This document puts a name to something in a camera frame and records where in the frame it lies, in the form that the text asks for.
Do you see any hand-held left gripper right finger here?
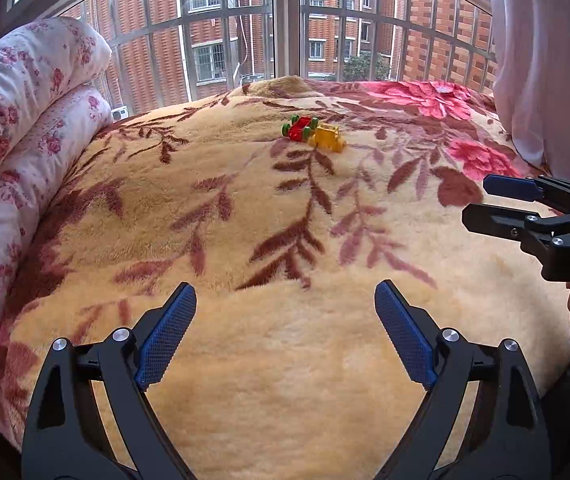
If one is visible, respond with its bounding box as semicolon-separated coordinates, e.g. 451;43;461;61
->
374;280;552;480

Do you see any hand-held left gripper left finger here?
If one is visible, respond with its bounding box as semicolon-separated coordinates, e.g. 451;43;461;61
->
21;281;198;480

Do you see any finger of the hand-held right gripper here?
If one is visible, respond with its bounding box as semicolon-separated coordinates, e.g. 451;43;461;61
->
462;203;568;252
484;173;570;212

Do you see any beige floral plush blanket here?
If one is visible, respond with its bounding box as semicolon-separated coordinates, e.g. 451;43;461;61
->
0;76;570;480

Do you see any white curtain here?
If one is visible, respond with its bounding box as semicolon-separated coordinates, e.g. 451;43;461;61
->
482;0;570;179

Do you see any yellow toy vehicle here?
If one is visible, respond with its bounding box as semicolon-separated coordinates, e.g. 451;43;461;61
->
309;124;347;154

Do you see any green tree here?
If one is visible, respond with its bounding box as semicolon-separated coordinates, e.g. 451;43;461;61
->
342;52;391;82

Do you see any red and green toy car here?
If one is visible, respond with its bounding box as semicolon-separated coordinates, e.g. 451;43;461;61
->
280;115;320;142

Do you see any folded floral quilt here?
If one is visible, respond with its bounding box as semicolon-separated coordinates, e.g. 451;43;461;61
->
0;16;114;334

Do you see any metal window grille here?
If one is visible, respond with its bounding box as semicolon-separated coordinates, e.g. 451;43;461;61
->
60;0;497;113

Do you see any red brick building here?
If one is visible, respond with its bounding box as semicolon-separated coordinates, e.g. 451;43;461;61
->
15;0;497;113

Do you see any window frame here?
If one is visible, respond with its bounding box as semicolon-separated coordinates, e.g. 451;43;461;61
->
0;0;497;117

